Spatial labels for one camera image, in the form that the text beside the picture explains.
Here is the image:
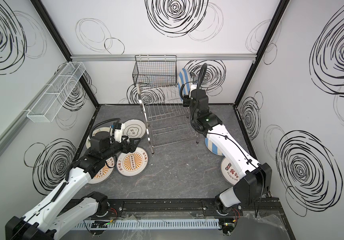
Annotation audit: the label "blue white striped plate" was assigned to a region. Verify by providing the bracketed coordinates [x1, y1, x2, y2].
[177, 68, 192, 107]

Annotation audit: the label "white plate red characters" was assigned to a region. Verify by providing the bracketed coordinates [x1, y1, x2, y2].
[220, 158, 240, 186]

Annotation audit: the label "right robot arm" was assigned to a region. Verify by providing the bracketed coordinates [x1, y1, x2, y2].
[179, 89, 272, 215]

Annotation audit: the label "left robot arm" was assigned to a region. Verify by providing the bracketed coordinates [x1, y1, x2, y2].
[5, 132, 141, 240]

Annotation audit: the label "stainless steel dish rack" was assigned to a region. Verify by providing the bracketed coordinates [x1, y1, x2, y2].
[136, 83, 199, 154]

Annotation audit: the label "white plate green clover outline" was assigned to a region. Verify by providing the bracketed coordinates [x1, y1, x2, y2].
[123, 119, 146, 139]

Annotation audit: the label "cream floral plate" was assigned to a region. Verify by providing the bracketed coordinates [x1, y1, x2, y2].
[86, 127, 112, 149]

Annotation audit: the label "orange sunburst plate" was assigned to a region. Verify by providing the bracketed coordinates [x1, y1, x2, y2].
[88, 157, 116, 185]
[116, 147, 149, 177]

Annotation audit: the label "far blue striped plate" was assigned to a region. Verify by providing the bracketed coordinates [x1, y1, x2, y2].
[205, 138, 224, 156]

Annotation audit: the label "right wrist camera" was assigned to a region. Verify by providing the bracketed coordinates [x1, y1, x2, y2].
[190, 81, 198, 91]

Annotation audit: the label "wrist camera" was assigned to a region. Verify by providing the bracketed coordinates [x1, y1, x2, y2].
[111, 122, 125, 143]
[190, 81, 198, 91]

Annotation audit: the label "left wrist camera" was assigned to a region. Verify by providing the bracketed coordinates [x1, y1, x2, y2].
[111, 122, 125, 143]

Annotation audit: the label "black wire basket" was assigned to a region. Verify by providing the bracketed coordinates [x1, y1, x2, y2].
[132, 55, 177, 87]

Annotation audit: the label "white wire wall shelf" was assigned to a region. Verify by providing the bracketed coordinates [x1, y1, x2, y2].
[27, 62, 86, 123]

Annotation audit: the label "white slotted cable duct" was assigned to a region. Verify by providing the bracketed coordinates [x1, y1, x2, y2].
[73, 219, 220, 231]

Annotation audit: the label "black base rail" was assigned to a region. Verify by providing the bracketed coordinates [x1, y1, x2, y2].
[59, 197, 283, 218]

